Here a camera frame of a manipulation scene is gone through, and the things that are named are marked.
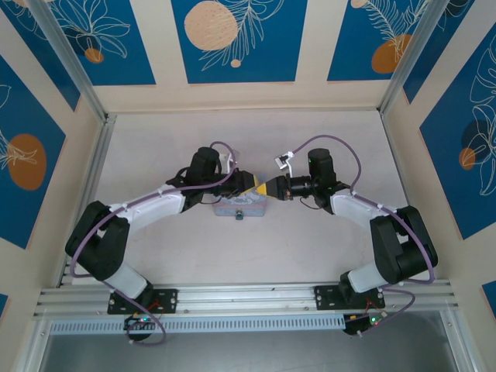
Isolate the left controller board with leds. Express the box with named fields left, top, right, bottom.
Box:
left=122, top=313, right=167, bottom=331

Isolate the aluminium frame post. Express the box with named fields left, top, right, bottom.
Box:
left=27, top=0, right=118, bottom=122
left=378, top=0, right=477, bottom=117

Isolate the right controller board with leds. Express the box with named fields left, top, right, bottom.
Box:
left=343, top=311, right=389, bottom=336

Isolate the grey slotted cable duct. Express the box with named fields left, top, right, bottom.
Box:
left=49, top=313, right=346, bottom=335

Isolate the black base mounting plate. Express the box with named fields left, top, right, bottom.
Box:
left=107, top=288, right=180, bottom=315
left=314, top=284, right=387, bottom=312

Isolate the grey metal bottom panel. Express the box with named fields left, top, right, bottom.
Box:
left=36, top=332, right=460, bottom=372

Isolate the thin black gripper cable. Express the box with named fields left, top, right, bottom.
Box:
left=298, top=195, right=323, bottom=211

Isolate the aluminium cross rail beam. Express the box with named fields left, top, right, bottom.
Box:
left=33, top=279, right=457, bottom=318

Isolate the aluminium side rail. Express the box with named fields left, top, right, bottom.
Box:
left=57, top=114, right=118, bottom=288

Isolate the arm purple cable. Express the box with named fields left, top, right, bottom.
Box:
left=288, top=134, right=437, bottom=339
left=69, top=140, right=238, bottom=346

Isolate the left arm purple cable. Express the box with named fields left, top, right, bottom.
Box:
left=69, top=140, right=238, bottom=346

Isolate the pastel patterned tin box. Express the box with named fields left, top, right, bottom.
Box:
left=212, top=191, right=269, bottom=219

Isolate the controller board with leds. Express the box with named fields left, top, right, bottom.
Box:
left=343, top=311, right=389, bottom=336
left=122, top=313, right=167, bottom=331

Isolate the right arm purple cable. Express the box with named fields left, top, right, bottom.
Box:
left=288, top=134, right=437, bottom=339

